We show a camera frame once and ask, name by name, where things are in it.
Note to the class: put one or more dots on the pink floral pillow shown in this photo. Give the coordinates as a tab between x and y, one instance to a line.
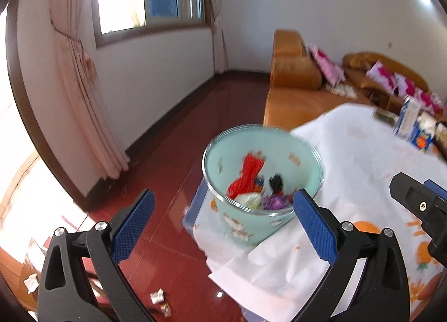
429	101
405	86
380	75
326	67

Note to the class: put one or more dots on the purple foil wrapper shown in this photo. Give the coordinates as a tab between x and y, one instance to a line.
276	202

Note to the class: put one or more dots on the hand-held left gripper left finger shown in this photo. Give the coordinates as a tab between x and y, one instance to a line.
134	224

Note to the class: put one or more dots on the narrow pink curtain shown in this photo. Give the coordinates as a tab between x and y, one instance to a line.
216	18

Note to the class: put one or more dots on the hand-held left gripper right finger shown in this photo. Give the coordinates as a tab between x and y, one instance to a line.
314	224

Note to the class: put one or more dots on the orange leather chaise sofa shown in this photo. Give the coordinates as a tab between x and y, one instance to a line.
293	91

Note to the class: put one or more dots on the mint green waste bin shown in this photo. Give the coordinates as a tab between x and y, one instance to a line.
286	158

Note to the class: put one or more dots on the pale blue plastic box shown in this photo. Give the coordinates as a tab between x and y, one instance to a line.
195	213

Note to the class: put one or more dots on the yellow white plastic bag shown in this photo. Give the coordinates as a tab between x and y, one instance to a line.
249	200

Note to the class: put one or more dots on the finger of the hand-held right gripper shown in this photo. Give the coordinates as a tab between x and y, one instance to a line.
412	196
438	190

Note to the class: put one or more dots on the white orange-print tablecloth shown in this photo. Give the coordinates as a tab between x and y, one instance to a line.
356	168

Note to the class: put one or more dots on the crumpled white paper scrap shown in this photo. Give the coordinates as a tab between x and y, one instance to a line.
166	310
157	297
31	282

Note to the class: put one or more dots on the tall white carton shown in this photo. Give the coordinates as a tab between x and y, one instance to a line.
407	117

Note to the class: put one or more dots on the checkered cloth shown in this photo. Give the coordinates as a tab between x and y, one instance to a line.
344	91

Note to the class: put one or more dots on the dark snack packet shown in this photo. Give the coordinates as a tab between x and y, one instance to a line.
384	116

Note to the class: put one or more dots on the large pink curtain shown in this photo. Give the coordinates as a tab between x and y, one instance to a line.
83	81

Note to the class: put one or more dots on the black foam net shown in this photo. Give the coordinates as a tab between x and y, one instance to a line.
277	182

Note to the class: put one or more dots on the red foam net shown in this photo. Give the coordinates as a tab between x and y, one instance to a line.
248	172

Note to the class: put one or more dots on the orange leather long sofa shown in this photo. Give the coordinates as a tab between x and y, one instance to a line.
363	63

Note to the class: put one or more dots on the blue white milk carton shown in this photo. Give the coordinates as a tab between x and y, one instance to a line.
424	135

